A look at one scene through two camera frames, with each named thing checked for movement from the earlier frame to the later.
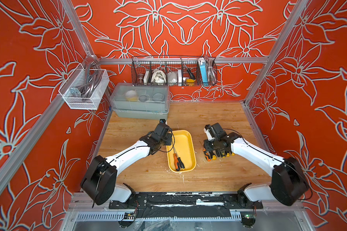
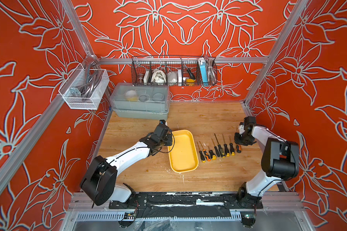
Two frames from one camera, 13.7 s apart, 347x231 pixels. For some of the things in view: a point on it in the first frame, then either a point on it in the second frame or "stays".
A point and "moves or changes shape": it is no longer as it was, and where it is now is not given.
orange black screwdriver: [176, 160] moves or changes shape
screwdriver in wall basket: [190, 72] stays
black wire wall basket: [173, 71] stays
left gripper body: [167, 141] stays
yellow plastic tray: [183, 145] stays
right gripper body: [211, 145] → [241, 138]
